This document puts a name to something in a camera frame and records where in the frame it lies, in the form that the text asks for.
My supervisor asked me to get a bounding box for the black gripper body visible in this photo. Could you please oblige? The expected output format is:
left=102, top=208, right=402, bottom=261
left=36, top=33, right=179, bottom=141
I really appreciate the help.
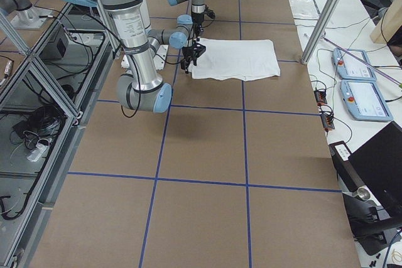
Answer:
left=183, top=43, right=206, bottom=64
left=192, top=12, right=204, bottom=32

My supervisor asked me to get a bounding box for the white printed t-shirt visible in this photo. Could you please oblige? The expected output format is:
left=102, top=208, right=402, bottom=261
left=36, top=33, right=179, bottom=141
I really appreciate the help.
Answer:
left=189, top=38, right=281, bottom=82

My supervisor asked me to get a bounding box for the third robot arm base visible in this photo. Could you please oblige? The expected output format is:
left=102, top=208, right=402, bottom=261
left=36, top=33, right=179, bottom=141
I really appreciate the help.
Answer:
left=1, top=0, right=53, bottom=30

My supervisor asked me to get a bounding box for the clear plastic bag sheet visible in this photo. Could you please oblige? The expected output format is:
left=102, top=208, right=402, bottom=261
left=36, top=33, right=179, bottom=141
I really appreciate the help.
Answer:
left=288, top=0, right=320, bottom=20

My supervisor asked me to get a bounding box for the small electronics board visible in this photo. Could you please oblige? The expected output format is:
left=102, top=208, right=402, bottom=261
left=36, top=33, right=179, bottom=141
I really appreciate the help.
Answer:
left=313, top=89, right=335, bottom=132

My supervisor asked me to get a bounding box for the far blue teach pendant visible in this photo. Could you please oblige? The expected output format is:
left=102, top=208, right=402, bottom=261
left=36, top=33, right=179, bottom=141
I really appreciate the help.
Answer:
left=332, top=48, right=377, bottom=82

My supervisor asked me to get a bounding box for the blue teach pendant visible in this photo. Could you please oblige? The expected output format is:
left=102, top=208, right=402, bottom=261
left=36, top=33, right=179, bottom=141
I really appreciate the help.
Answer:
left=340, top=80, right=393, bottom=122
left=332, top=48, right=377, bottom=82

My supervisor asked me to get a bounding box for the near blue teach pendant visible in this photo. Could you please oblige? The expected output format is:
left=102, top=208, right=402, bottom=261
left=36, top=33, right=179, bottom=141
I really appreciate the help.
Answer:
left=340, top=80, right=393, bottom=122

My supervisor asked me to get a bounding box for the reacher grabber stick tool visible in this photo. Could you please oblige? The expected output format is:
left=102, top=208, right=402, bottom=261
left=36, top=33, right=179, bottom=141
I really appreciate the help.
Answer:
left=321, top=35, right=402, bottom=88

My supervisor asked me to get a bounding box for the black laptop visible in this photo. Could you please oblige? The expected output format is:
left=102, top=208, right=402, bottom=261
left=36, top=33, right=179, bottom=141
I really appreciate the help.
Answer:
left=349, top=121, right=401, bottom=217

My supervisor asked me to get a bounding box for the black monitor stand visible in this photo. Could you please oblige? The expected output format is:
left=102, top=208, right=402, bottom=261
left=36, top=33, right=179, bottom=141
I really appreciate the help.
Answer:
left=329, top=141, right=401, bottom=255

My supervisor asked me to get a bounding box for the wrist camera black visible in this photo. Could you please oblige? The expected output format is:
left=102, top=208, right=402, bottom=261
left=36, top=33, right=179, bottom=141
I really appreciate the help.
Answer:
left=204, top=9, right=215, bottom=20

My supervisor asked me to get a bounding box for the white camera mast with base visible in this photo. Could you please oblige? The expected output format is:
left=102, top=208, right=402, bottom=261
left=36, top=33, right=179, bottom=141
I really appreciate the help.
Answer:
left=119, top=0, right=166, bottom=75

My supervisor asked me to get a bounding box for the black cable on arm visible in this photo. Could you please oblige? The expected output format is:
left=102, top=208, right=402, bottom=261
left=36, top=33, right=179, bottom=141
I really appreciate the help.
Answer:
left=53, top=10, right=139, bottom=119

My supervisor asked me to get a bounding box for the aluminium frame post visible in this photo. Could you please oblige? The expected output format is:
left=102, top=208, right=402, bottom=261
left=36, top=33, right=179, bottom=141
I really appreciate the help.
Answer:
left=301, top=0, right=340, bottom=65

